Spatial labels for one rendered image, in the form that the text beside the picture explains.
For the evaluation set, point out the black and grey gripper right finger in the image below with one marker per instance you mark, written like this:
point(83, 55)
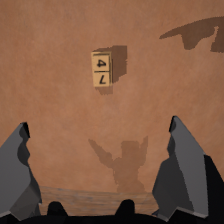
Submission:
point(188, 188)

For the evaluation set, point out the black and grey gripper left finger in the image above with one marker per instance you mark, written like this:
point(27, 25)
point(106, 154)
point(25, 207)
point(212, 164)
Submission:
point(19, 190)

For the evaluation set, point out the tan cube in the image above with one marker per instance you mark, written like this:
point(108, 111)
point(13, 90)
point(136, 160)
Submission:
point(101, 62)
point(102, 78)

